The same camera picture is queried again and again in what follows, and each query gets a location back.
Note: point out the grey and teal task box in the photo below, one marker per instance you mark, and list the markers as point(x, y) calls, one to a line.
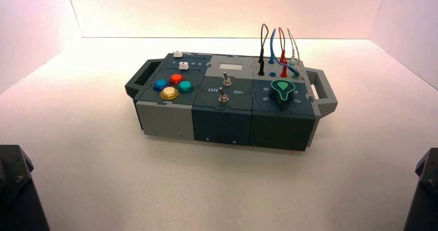
point(222, 120)

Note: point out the teal push button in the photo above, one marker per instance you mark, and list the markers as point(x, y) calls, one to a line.
point(185, 86)

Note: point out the small grey display screen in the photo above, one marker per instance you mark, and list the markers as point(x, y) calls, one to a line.
point(231, 66)

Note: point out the red push button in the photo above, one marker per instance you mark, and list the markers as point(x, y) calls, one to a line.
point(176, 78)

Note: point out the yellow push button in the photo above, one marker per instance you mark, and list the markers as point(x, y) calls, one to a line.
point(169, 93)

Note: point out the white slider cap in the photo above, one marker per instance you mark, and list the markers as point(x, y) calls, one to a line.
point(184, 66)
point(178, 54)

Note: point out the blue push button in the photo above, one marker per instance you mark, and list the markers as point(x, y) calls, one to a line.
point(160, 84)

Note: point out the green outlined rotary knob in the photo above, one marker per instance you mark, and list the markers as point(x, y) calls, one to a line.
point(282, 90)

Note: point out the metal toggle switch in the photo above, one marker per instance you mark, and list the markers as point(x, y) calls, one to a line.
point(226, 81)
point(223, 97)

